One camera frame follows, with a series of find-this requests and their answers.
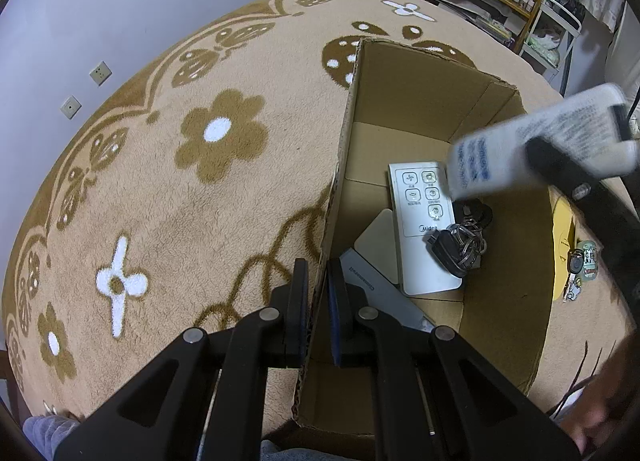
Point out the white tube with blue print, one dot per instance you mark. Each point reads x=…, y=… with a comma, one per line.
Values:
x=500, y=156

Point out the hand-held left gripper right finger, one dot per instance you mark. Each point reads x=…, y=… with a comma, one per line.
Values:
x=339, y=311

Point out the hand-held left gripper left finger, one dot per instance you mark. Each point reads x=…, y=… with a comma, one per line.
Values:
x=299, y=301

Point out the wall socket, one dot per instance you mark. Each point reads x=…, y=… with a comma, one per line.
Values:
x=100, y=72
x=70, y=106

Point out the person's right hand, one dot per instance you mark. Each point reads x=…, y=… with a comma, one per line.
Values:
x=615, y=391

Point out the white trolley cart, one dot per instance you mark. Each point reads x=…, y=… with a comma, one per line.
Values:
x=550, y=36

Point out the cardboard box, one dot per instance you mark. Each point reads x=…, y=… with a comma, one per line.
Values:
x=400, y=141

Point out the white remote control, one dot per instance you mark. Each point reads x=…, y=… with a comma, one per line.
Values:
x=417, y=246

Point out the silver power bank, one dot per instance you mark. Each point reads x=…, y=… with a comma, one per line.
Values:
x=390, y=298

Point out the pile of papers and magazines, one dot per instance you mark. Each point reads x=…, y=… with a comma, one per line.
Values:
x=475, y=8

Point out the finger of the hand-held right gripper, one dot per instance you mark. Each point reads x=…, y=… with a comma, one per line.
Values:
x=587, y=201
x=621, y=122

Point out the pale square box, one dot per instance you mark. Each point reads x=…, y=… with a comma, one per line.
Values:
x=377, y=243

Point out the black key bunch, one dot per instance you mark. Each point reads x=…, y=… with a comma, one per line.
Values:
x=457, y=243

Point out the grey trousers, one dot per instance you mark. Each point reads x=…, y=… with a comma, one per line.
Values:
x=50, y=436

